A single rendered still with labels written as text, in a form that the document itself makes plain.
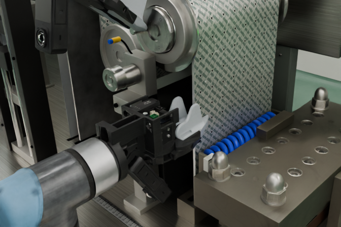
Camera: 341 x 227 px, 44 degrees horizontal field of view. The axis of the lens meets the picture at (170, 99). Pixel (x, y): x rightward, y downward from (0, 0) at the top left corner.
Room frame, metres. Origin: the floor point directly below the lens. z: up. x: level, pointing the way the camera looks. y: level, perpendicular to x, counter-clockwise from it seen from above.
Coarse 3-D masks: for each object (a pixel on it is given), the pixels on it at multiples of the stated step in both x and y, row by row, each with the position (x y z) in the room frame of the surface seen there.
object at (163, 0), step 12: (156, 0) 0.66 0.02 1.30; (168, 0) 0.64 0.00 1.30; (168, 12) 0.64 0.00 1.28; (180, 12) 0.63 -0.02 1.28; (180, 24) 0.62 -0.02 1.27; (180, 36) 0.62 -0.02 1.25; (144, 48) 0.69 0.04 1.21; (180, 48) 0.62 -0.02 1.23; (156, 60) 0.66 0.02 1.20; (168, 60) 0.64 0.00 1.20
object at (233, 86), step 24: (240, 48) 0.71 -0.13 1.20; (264, 48) 0.76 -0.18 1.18; (192, 72) 0.63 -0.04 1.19; (216, 72) 0.66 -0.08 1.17; (240, 72) 0.71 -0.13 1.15; (264, 72) 0.76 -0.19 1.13; (192, 96) 0.63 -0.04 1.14; (216, 96) 0.66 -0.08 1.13; (240, 96) 0.71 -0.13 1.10; (264, 96) 0.77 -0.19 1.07; (216, 120) 0.66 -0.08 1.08; (240, 120) 0.71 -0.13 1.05
